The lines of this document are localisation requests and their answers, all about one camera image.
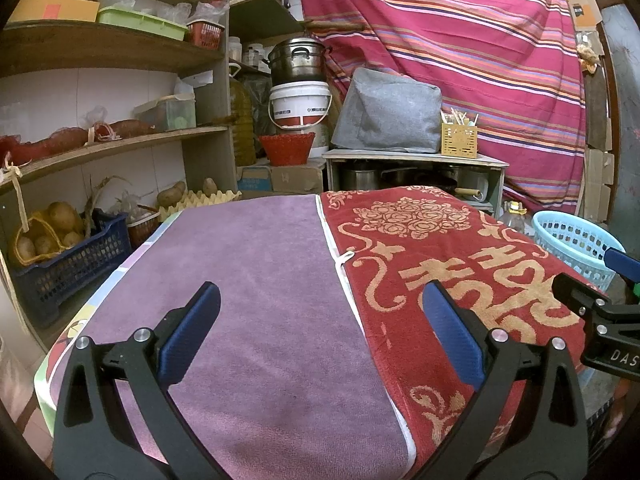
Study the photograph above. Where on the wooden stick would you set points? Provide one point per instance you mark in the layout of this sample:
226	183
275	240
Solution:
335	25

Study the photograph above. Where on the red net bag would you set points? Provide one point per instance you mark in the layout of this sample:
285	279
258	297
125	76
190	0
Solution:
60	137

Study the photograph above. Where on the large potato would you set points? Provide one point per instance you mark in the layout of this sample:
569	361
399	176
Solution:
171	194

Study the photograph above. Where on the light blue plastic basket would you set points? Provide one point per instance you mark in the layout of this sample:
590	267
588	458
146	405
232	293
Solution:
570	245

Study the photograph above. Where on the white plastic jar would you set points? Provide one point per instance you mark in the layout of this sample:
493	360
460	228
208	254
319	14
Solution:
256	55
235	50

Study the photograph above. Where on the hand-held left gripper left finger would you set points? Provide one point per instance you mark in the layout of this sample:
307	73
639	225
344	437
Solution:
192	325

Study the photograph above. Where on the low wooden cabinet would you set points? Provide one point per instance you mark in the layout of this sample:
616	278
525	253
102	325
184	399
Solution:
415	157

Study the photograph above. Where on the small oil bottle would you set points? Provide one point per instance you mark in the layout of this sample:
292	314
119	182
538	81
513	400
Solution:
515	217

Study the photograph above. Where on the purple towel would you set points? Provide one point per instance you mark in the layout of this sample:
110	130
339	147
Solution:
260	310

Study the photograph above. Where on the bundle of chopsticks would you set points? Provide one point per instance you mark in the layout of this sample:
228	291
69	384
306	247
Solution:
460	117

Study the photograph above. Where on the grey fabric cover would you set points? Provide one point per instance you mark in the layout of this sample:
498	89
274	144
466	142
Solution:
387	115

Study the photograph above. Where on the steel stock pot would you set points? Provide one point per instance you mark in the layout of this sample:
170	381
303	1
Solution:
299	62

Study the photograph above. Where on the small potato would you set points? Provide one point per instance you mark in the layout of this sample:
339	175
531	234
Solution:
210	186

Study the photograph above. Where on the large yellow oil jug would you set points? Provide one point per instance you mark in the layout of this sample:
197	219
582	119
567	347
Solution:
241	120

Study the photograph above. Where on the clear plastic container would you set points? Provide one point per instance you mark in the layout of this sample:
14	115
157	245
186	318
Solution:
167	114

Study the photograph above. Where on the green plastic tray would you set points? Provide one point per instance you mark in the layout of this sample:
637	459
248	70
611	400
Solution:
142	22

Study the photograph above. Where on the steel saucepan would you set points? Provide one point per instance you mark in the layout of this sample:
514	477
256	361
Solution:
360	179

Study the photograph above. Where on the red striped cloth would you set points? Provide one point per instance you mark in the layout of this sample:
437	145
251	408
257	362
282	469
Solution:
450	35

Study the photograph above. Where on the wooden shelf unit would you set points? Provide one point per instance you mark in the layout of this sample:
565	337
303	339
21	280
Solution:
100	45

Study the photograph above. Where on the red plastic basket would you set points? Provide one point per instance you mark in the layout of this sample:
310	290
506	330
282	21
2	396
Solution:
287	149

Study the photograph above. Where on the yellow chopstick holder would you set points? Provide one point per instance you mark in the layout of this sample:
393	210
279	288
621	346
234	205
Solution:
459	140

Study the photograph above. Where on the grey metal door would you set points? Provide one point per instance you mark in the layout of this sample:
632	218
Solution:
625	75

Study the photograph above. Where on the small red mesh basket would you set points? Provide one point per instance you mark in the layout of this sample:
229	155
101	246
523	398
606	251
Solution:
206	35

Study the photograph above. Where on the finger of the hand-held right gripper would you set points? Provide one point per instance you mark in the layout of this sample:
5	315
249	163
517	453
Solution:
622	262
575	292

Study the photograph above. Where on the yellow net bag of potatoes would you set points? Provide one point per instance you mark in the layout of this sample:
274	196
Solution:
50	232

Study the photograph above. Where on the yellow cardboard box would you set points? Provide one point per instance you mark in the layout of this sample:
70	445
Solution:
55	10

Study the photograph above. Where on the red patterned towel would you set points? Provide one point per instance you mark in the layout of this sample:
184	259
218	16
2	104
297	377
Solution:
450	280

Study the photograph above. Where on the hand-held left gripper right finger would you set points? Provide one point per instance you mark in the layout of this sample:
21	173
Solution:
450	330

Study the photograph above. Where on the white bucket with red label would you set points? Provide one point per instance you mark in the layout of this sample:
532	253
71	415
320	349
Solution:
300	105

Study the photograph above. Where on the white round pot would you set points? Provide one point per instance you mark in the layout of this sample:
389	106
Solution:
477	185

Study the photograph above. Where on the brown cardboard box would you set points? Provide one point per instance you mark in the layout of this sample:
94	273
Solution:
290	179

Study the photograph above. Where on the dark blue plastic crate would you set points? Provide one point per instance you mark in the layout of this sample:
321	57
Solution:
75	270

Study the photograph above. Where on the yellow egg tray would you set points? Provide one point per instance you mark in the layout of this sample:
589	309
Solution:
200	205

